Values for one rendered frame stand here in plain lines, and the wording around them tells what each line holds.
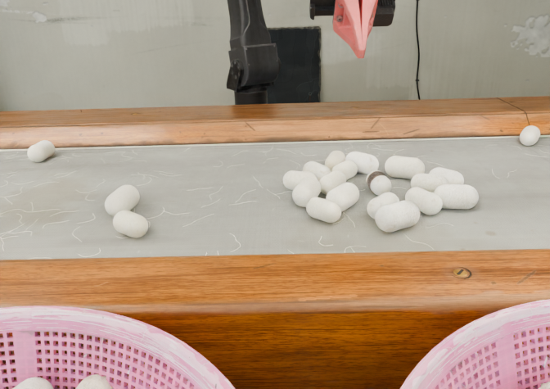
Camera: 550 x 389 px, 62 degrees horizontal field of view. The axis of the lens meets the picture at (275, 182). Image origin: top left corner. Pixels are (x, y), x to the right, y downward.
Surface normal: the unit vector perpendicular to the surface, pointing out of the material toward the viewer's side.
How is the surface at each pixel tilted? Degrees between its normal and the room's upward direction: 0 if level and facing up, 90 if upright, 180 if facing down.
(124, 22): 90
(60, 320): 75
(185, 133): 45
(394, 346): 90
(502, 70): 90
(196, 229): 0
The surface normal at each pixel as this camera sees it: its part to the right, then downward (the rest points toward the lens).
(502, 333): 0.36, 0.08
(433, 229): -0.04, -0.92
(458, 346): 0.55, 0.04
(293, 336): -0.01, 0.38
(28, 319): 0.01, 0.12
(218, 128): -0.03, -0.38
